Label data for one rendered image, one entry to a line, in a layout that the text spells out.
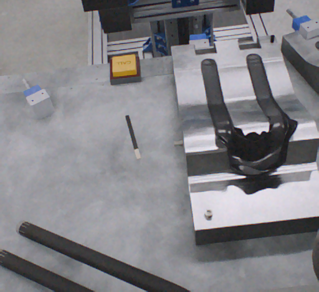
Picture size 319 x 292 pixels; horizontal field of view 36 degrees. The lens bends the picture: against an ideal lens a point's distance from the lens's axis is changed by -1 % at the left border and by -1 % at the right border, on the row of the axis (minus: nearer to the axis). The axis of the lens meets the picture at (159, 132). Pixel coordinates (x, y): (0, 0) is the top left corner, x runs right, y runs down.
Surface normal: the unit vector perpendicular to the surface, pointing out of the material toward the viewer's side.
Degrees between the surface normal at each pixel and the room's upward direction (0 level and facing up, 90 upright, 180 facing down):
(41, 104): 90
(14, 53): 0
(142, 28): 0
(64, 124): 0
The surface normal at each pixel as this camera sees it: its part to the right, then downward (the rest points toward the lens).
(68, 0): -0.09, -0.65
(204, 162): 0.06, 0.69
